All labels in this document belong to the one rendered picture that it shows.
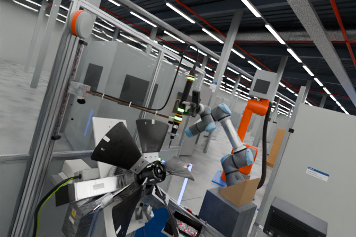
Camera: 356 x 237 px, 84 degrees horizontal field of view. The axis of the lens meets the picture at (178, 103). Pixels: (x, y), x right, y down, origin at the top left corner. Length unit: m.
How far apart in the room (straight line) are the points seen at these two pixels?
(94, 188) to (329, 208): 2.41
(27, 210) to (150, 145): 0.83
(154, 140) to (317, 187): 2.04
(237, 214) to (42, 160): 1.31
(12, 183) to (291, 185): 2.63
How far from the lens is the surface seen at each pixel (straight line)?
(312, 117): 2.78
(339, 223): 2.90
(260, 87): 4.93
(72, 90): 1.32
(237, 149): 1.69
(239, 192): 1.68
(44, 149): 1.45
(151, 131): 1.29
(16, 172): 1.65
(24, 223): 1.68
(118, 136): 1.06
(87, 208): 1.15
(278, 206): 1.36
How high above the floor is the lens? 1.66
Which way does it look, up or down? 3 degrees down
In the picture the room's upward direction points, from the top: 17 degrees clockwise
